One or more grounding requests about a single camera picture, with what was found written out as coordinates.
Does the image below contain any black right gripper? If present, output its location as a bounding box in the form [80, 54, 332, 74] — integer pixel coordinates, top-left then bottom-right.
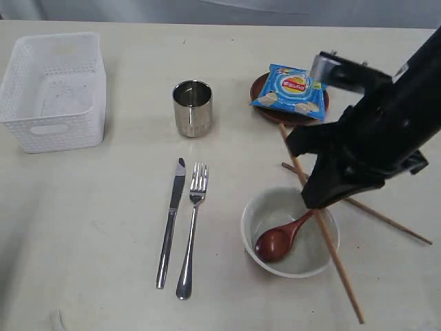
[286, 89, 429, 209]

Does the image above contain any brown wooden chopstick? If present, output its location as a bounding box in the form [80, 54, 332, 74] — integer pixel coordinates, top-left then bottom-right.
[278, 123, 365, 325]
[281, 161, 433, 245]

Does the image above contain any blue Lay's chips bag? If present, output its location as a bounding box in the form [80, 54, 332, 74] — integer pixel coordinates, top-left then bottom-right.
[250, 63, 327, 121]

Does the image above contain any speckled white ceramic bowl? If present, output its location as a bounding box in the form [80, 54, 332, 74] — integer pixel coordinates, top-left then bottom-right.
[240, 186, 332, 279]

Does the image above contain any brown wooden spoon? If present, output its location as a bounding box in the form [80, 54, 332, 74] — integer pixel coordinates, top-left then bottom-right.
[254, 210, 314, 263]

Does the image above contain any silver metal fork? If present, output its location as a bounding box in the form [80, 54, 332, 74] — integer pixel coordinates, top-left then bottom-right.
[176, 162, 209, 300]

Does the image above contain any silver metal cup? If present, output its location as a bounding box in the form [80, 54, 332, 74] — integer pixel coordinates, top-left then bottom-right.
[172, 80, 214, 138]

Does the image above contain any silver table knife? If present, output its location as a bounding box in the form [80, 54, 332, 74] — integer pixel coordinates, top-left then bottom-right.
[156, 157, 186, 289]

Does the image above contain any white perforated plastic basket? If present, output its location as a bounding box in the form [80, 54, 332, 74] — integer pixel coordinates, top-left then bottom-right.
[1, 32, 106, 154]

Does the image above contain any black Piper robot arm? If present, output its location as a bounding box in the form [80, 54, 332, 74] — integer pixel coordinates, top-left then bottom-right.
[286, 32, 440, 209]

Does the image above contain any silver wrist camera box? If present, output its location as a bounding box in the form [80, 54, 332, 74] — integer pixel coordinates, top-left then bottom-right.
[310, 51, 392, 94]

